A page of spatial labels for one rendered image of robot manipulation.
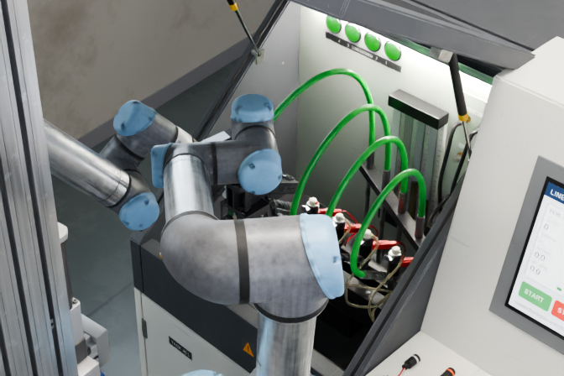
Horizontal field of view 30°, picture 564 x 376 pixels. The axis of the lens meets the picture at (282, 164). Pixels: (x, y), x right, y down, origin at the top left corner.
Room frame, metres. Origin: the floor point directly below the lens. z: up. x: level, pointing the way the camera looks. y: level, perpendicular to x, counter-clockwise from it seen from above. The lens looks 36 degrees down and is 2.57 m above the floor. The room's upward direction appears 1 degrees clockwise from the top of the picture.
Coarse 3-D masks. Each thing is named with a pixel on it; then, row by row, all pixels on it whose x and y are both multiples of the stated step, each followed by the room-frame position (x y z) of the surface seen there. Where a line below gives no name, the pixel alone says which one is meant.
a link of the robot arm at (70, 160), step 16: (48, 128) 1.51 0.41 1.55; (48, 144) 1.49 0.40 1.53; (64, 144) 1.51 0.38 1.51; (80, 144) 1.54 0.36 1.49; (64, 160) 1.49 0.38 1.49; (80, 160) 1.51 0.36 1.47; (96, 160) 1.54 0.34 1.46; (64, 176) 1.50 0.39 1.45; (80, 176) 1.50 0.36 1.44; (96, 176) 1.52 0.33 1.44; (112, 176) 1.54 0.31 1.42; (128, 176) 1.57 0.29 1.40; (96, 192) 1.52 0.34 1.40; (112, 192) 1.53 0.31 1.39; (128, 192) 1.55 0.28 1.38; (144, 192) 1.56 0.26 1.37; (112, 208) 1.54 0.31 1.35; (128, 208) 1.52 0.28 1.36; (144, 208) 1.53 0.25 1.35; (128, 224) 1.52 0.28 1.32; (144, 224) 1.53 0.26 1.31
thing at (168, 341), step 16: (144, 304) 1.90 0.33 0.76; (144, 320) 1.90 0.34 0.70; (160, 320) 1.86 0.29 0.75; (176, 320) 1.82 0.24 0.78; (144, 336) 1.90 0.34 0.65; (160, 336) 1.86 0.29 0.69; (176, 336) 1.82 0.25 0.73; (192, 336) 1.78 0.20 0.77; (160, 352) 1.87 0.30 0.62; (176, 352) 1.82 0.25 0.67; (192, 352) 1.78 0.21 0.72; (208, 352) 1.74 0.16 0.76; (160, 368) 1.87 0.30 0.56; (176, 368) 1.83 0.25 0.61; (192, 368) 1.78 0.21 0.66; (208, 368) 1.74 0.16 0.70; (224, 368) 1.71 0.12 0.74; (240, 368) 1.67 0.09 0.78
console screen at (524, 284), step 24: (552, 168) 1.57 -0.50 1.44; (528, 192) 1.58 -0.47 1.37; (552, 192) 1.55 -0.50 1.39; (528, 216) 1.56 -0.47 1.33; (552, 216) 1.54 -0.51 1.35; (528, 240) 1.54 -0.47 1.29; (552, 240) 1.52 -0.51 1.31; (504, 264) 1.55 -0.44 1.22; (528, 264) 1.53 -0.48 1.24; (552, 264) 1.50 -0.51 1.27; (504, 288) 1.53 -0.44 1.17; (528, 288) 1.51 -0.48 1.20; (552, 288) 1.48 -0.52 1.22; (504, 312) 1.52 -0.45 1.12; (528, 312) 1.49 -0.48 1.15; (552, 312) 1.46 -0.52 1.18; (552, 336) 1.44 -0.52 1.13
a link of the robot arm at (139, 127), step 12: (120, 108) 1.74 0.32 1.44; (132, 108) 1.71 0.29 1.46; (144, 108) 1.72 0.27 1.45; (120, 120) 1.71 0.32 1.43; (132, 120) 1.69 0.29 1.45; (144, 120) 1.70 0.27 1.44; (156, 120) 1.71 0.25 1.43; (168, 120) 1.75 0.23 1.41; (120, 132) 1.69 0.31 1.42; (132, 132) 1.68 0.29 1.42; (144, 132) 1.69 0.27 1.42; (156, 132) 1.70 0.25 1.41; (168, 132) 1.71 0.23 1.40; (132, 144) 1.68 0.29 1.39; (144, 144) 1.69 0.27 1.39; (156, 144) 1.69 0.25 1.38; (144, 156) 1.69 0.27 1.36
